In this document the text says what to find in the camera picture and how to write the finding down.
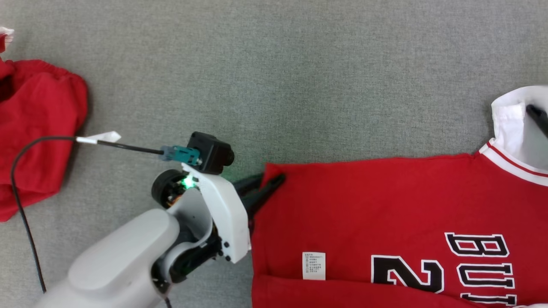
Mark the red basketball jersey white collar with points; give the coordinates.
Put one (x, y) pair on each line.
(385, 205)

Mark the red shorts white trim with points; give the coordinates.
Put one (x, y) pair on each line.
(38, 128)

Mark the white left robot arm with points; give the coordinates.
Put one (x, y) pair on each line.
(120, 256)

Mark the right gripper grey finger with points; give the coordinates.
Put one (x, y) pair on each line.
(540, 117)

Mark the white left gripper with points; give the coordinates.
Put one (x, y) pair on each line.
(227, 214)

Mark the grey fabric sofa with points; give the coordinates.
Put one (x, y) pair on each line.
(299, 85)

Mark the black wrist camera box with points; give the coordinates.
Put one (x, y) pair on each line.
(209, 149)

